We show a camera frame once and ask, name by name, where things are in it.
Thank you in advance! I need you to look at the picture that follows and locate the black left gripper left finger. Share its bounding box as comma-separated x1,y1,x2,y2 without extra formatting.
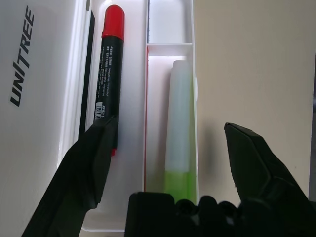
21,115,119,237

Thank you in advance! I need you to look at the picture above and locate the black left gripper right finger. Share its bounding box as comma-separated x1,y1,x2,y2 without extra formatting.
224,122,316,237

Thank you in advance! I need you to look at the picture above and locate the white plastic pencil case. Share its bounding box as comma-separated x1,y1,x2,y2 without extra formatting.
0,0,200,234

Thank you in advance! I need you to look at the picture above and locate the green glue stick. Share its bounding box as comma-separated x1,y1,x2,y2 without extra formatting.
162,60,196,205

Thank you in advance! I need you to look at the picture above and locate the black marker with red cap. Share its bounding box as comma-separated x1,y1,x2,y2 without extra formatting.
93,4,125,158

